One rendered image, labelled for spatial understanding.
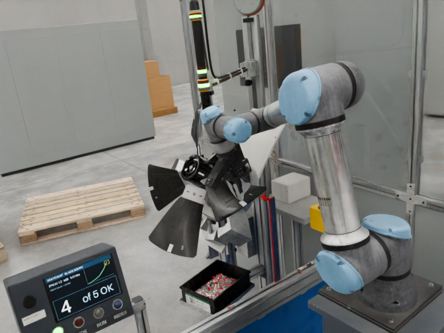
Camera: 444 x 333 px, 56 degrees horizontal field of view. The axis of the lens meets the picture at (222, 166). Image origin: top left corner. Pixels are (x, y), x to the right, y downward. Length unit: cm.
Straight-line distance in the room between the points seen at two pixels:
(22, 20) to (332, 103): 1304
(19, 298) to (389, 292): 90
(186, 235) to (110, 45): 579
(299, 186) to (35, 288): 148
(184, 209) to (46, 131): 543
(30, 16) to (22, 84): 702
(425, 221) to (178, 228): 104
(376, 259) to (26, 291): 82
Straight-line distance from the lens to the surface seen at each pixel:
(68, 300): 112
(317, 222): 165
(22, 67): 692
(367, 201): 212
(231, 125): 126
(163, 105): 993
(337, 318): 122
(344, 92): 99
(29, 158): 706
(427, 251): 204
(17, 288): 110
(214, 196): 159
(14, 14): 1374
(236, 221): 172
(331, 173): 98
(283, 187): 218
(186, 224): 174
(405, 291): 121
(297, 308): 172
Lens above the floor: 175
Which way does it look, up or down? 18 degrees down
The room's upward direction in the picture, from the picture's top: 6 degrees counter-clockwise
